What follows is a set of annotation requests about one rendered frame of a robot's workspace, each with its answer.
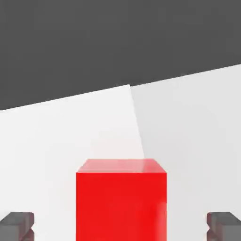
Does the small red cube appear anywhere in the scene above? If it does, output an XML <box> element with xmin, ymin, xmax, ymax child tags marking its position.
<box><xmin>75</xmin><ymin>158</ymin><xmax>168</xmax><ymax>241</ymax></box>

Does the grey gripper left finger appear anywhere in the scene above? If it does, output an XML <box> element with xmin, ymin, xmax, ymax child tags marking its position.
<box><xmin>0</xmin><ymin>211</ymin><xmax>35</xmax><ymax>241</ymax></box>

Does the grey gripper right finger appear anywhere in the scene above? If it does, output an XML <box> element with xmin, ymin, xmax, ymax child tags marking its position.
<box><xmin>206</xmin><ymin>211</ymin><xmax>241</xmax><ymax>241</ymax></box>

